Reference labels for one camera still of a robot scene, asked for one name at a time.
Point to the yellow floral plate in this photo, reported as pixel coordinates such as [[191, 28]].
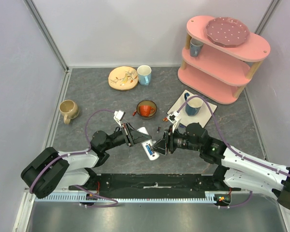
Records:
[[123, 78]]

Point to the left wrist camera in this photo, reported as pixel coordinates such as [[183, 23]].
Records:
[[118, 116]]

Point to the pink three-tier shelf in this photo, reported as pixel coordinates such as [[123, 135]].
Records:
[[220, 73]]

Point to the mauve polka dot plate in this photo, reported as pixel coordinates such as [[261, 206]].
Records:
[[227, 32]]

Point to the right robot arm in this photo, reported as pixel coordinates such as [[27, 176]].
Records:
[[235, 169]]

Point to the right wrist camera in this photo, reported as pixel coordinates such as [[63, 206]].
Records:
[[174, 118]]

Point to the beige ceramic mug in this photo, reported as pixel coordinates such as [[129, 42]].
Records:
[[69, 110]]

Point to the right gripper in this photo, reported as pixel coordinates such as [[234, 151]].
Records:
[[170, 141]]

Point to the brown patterned bowl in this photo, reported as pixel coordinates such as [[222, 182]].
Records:
[[146, 102]]

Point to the dark blue mug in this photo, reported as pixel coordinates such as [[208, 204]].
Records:
[[193, 105]]

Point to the white remote control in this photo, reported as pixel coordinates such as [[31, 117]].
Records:
[[149, 142]]

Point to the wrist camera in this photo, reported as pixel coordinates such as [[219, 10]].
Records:
[[174, 118], [118, 116]]

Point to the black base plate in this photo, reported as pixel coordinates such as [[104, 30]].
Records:
[[154, 186]]

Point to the light blue mug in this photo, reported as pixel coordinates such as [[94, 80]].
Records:
[[144, 74]]

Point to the orange cup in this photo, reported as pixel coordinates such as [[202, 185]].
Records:
[[146, 110]]

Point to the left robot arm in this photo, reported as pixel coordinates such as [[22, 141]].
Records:
[[53, 169]]

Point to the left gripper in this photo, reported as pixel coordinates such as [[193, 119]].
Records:
[[129, 134]]

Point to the blue mug on shelf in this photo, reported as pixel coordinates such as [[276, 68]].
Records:
[[195, 47]]

